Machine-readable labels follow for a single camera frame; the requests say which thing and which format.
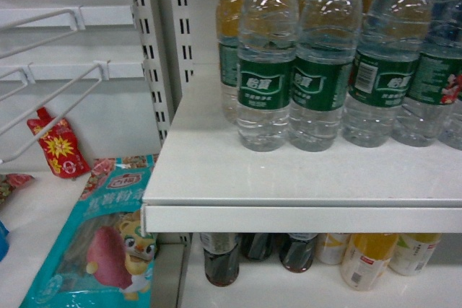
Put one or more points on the water bottle green label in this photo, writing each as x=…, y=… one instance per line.
x=437, y=80

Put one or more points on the water bottle front left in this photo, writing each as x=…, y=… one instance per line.
x=266, y=52

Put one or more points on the water bottle back left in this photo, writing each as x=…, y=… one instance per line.
x=227, y=24

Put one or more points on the slotted white shelf upright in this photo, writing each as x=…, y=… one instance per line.
x=165, y=33

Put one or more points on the dark drink bottle lower middle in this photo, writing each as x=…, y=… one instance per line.
x=256, y=246

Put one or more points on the dark drink bottle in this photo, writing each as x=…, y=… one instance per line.
x=256, y=246
x=221, y=257
x=297, y=251

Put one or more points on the dark drink bottle lower left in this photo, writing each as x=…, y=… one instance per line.
x=221, y=257

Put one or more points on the dark drink bottle lower right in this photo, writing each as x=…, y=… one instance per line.
x=297, y=251

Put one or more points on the white yellow bottle lower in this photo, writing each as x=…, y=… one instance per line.
x=331, y=247

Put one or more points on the red spout pouch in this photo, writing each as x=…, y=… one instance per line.
x=61, y=149

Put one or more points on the teal sweet potato noodle bag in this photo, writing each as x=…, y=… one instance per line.
x=102, y=257

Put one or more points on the yellow drink bottle lower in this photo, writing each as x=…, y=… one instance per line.
x=366, y=258

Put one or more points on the white label bottle lower right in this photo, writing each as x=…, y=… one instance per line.
x=413, y=252

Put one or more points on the floral snack bag left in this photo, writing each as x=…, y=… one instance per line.
x=12, y=182

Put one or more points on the blue package left edge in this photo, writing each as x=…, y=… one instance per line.
x=4, y=242

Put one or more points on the white wire display hook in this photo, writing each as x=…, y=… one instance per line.
x=29, y=94

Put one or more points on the white wire hook upper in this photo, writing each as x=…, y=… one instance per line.
x=22, y=31

